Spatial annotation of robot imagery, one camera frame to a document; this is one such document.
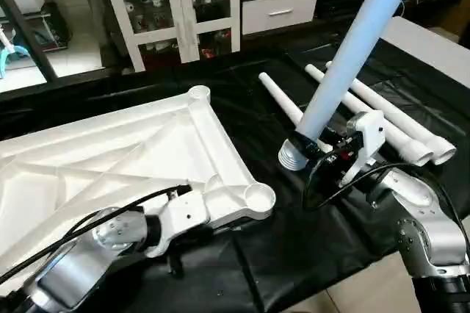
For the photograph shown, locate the white plastic table leg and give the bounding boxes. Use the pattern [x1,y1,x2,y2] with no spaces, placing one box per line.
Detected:
[304,63,435,168]
[277,0,426,173]
[258,72,332,154]
[325,60,458,166]

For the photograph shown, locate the white plastic table top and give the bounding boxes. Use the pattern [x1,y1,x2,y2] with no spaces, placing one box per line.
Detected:
[0,85,278,301]

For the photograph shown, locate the black work mat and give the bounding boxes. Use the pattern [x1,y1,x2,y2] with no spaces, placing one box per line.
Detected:
[0,30,470,313]

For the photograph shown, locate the white flat board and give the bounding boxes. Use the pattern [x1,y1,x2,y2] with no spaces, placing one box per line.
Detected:
[381,15,470,90]

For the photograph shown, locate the white glass door cabinet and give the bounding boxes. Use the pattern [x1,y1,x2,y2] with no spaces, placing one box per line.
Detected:
[96,0,244,73]

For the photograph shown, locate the teal and white mop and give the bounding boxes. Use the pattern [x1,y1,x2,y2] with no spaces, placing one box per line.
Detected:
[0,23,31,79]

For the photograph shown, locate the black slanted pole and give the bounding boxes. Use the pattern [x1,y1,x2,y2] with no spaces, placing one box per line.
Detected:
[0,0,60,83]

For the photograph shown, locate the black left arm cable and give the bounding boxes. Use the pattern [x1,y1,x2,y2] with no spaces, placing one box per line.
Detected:
[0,184,193,286]

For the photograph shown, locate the white drawer unit with handle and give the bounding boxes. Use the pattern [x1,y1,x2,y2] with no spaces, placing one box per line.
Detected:
[240,0,321,37]

